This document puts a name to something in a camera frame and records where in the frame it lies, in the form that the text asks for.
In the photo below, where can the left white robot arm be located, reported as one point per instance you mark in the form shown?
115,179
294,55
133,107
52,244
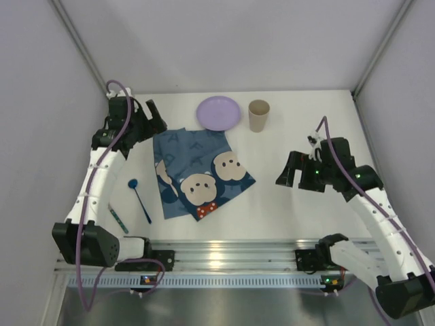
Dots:
82,238

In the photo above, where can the left aluminium frame post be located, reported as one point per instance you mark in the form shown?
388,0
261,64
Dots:
78,42

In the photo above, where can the beige paper cup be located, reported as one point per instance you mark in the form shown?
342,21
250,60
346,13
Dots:
258,111

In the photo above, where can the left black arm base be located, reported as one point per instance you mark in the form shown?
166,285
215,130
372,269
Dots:
159,260

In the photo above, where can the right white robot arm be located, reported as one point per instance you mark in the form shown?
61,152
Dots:
405,284

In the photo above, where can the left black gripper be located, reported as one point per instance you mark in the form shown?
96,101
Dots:
143,123

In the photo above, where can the green patterned handle fork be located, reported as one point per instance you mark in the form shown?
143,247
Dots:
118,219

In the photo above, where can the perforated metal cable tray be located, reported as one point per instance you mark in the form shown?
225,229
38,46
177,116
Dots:
220,281

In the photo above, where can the blue plastic spoon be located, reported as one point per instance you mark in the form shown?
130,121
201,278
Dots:
132,184

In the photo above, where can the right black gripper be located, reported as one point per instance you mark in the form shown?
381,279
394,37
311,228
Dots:
304,174

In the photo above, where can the right aluminium frame post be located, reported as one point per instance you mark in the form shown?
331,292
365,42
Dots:
382,47

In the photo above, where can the lilac plastic plate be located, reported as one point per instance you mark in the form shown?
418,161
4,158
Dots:
218,113

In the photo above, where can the aluminium mounting rail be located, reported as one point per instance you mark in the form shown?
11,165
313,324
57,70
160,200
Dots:
225,256

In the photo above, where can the aluminium frame post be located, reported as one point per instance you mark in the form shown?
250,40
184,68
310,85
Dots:
382,47
78,42

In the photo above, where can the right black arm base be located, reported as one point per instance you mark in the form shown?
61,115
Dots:
307,260

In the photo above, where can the blue bear print placemat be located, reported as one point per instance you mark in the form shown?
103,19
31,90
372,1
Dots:
197,172

